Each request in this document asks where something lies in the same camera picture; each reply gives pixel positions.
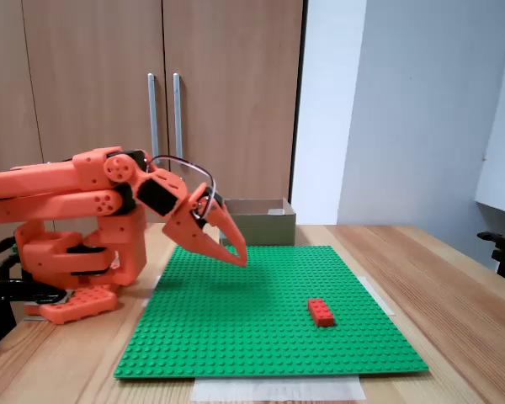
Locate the cardboard box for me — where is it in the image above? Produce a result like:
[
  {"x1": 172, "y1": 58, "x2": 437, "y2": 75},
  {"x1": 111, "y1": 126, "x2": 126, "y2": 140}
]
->
[{"x1": 212, "y1": 197, "x2": 298, "y2": 247}]

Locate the green lego baseplate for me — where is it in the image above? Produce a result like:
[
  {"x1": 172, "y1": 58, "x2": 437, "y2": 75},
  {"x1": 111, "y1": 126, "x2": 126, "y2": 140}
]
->
[{"x1": 113, "y1": 244, "x2": 430, "y2": 380}]

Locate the red lego block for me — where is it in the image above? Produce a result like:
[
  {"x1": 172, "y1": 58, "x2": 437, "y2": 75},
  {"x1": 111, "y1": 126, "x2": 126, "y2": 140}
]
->
[{"x1": 306, "y1": 298, "x2": 337, "y2": 328}]

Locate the translucent tape strip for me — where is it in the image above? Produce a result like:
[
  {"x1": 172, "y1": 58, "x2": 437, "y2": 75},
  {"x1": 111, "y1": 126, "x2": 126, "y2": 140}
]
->
[
  {"x1": 141, "y1": 274, "x2": 163, "y2": 309},
  {"x1": 363, "y1": 274, "x2": 397, "y2": 317}
]

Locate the translucent tape sheet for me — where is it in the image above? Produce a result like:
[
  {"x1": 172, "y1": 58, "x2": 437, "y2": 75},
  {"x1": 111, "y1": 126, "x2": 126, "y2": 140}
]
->
[{"x1": 191, "y1": 375, "x2": 368, "y2": 403}]

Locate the wooden cabinet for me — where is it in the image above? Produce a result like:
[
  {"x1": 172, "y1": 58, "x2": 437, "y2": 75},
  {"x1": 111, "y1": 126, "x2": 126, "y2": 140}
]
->
[{"x1": 0, "y1": 0, "x2": 309, "y2": 279}]

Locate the black table clamp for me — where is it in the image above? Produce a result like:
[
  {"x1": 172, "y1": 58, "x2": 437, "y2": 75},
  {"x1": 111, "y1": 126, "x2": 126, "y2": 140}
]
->
[{"x1": 0, "y1": 278, "x2": 71, "y2": 355}]

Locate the white board panel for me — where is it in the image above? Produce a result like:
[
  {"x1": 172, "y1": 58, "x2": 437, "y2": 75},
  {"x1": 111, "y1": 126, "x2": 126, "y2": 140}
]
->
[{"x1": 474, "y1": 0, "x2": 505, "y2": 217}]

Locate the gripper motor cable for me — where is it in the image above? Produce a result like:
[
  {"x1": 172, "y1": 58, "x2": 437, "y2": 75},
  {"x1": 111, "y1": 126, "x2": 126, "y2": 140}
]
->
[{"x1": 146, "y1": 154, "x2": 217, "y2": 214}]

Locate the metal cabinet handle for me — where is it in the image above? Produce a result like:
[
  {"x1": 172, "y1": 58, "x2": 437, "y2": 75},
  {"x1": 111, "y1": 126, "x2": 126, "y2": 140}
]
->
[
  {"x1": 172, "y1": 72, "x2": 184, "y2": 159},
  {"x1": 146, "y1": 72, "x2": 161, "y2": 158}
]

